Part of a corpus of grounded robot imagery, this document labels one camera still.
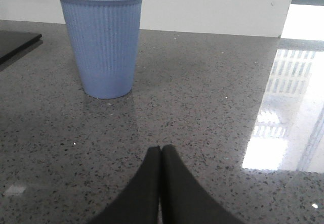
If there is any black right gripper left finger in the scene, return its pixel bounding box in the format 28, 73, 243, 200
89, 146, 161, 223

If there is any light blue ribbed cup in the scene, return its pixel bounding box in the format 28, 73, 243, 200
60, 0, 142, 99

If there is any black glass gas stove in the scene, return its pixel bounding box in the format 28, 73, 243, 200
1, 30, 42, 64

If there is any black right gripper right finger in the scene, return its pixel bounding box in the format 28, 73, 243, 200
160, 145, 242, 223

